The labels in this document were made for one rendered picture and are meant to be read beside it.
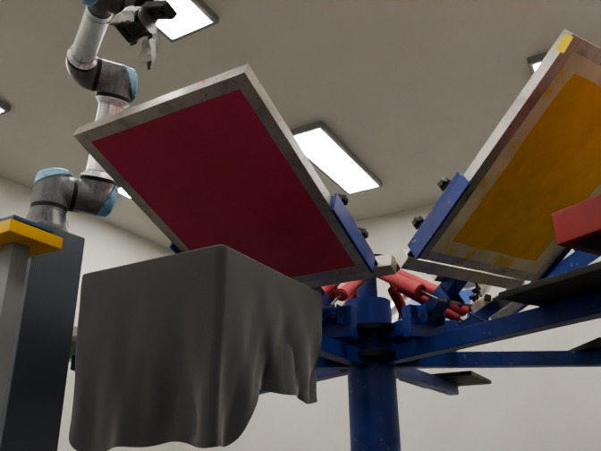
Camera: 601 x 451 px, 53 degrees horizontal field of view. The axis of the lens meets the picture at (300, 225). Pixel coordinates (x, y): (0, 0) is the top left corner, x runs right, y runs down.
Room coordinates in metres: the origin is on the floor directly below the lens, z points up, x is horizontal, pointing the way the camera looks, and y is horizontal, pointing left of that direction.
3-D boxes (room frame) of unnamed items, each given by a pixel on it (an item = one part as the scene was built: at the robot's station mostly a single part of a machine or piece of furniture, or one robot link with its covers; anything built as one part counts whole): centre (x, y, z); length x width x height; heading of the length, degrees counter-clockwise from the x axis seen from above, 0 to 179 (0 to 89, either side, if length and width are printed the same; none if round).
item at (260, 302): (1.47, 0.07, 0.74); 0.46 x 0.04 x 0.42; 151
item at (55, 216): (1.83, 0.84, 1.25); 0.15 x 0.15 x 0.10
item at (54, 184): (1.83, 0.83, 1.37); 0.13 x 0.12 x 0.14; 120
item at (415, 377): (3.13, -0.61, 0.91); 1.34 x 0.41 x 0.08; 151
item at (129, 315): (1.36, 0.36, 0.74); 0.45 x 0.03 x 0.43; 61
